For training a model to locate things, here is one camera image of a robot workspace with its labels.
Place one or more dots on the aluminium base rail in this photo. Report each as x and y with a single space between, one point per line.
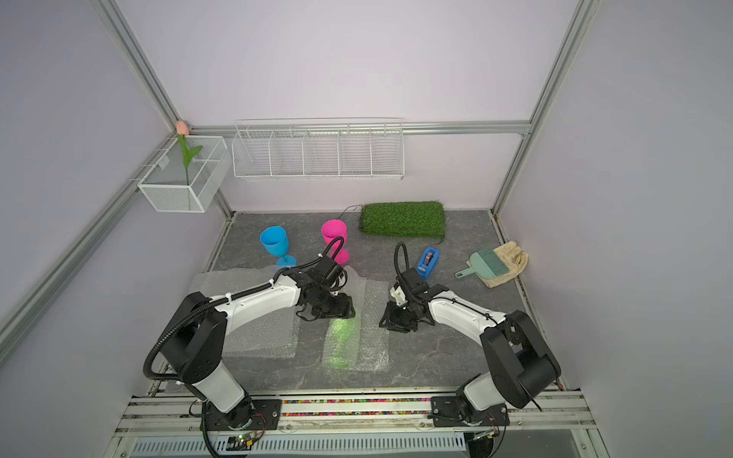
367 422

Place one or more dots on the pink plastic wine glass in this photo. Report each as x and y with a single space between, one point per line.
335 228

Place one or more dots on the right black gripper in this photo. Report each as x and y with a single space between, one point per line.
388 321

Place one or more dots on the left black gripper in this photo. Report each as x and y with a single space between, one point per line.
342 310

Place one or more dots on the artificial grass mat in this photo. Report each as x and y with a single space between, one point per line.
404 219

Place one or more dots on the white mesh wall basket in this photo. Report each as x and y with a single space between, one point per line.
164 183

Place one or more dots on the green plastic wine glass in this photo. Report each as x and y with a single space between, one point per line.
342 343

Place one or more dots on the blue plastic wine glass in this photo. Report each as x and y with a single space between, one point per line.
275 241

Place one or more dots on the white wire wall rack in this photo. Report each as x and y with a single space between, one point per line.
319 148

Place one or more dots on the blue tape dispenser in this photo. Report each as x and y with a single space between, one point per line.
427 262

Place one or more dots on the green dustpan brush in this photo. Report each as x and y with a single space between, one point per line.
484 263

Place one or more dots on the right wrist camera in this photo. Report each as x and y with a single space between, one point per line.
398 296

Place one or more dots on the artificial tulip flower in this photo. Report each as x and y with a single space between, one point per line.
188 153

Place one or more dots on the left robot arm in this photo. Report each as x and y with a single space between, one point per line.
190 348

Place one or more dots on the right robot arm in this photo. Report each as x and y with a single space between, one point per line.
520 363

